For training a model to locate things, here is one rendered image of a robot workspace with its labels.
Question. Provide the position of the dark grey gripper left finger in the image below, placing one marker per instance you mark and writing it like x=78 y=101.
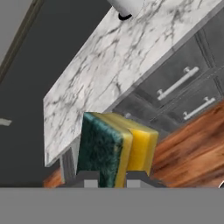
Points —
x=87 y=179

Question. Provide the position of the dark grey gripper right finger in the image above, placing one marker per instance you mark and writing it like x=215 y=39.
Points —
x=140 y=179

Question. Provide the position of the green and yellow sponge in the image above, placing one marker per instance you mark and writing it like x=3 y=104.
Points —
x=102 y=145

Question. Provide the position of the white soap dispenser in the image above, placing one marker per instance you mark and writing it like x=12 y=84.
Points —
x=128 y=7

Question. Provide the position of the grey drawer front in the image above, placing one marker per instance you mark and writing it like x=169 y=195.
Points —
x=140 y=115
x=189 y=102
x=172 y=73

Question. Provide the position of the dark grey appliance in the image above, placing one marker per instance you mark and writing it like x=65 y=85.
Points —
x=35 y=87

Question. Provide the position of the grey cabinet door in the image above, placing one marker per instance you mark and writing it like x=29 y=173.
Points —
x=215 y=35

